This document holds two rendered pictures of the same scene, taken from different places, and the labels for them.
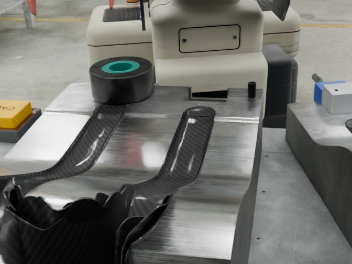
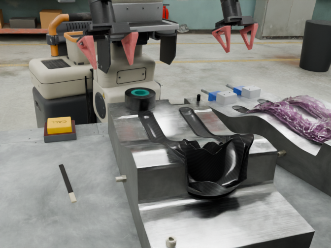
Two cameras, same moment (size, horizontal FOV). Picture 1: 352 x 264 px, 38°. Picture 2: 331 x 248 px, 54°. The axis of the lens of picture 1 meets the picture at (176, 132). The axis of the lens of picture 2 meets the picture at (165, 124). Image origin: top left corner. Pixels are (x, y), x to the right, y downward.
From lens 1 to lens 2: 0.43 m
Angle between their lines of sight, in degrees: 28
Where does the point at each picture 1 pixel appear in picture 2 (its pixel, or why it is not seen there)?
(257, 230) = not seen: hidden behind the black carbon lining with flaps
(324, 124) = (225, 109)
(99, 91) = (136, 105)
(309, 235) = not seen: hidden behind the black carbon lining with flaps
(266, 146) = not seen: hidden behind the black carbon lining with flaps
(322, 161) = (235, 123)
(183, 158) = (196, 129)
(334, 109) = (225, 103)
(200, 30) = (127, 71)
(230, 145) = (211, 121)
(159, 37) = (107, 76)
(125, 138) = (165, 124)
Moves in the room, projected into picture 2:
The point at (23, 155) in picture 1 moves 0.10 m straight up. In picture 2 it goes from (128, 138) to (128, 95)
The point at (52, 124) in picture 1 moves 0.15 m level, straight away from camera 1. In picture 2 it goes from (124, 123) to (89, 104)
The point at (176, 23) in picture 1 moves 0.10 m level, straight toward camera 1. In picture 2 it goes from (116, 68) to (127, 77)
